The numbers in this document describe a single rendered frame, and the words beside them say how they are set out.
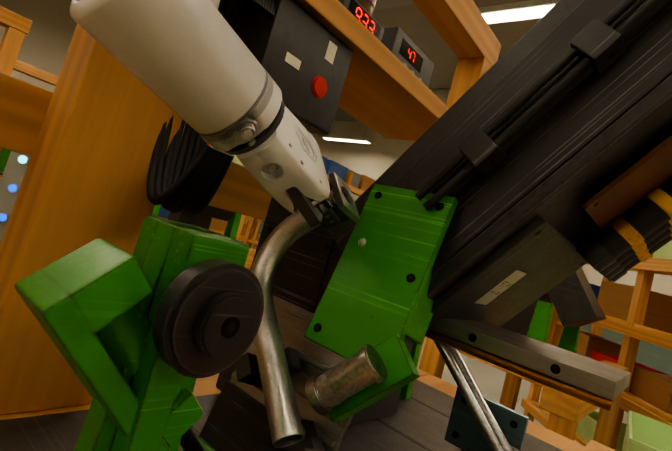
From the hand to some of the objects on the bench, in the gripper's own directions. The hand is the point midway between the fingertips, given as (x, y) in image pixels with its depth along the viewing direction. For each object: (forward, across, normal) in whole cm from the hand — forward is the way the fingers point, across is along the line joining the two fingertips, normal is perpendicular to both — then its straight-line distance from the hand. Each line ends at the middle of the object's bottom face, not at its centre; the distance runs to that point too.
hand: (326, 202), depth 53 cm
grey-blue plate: (+32, +30, -4) cm, 44 cm away
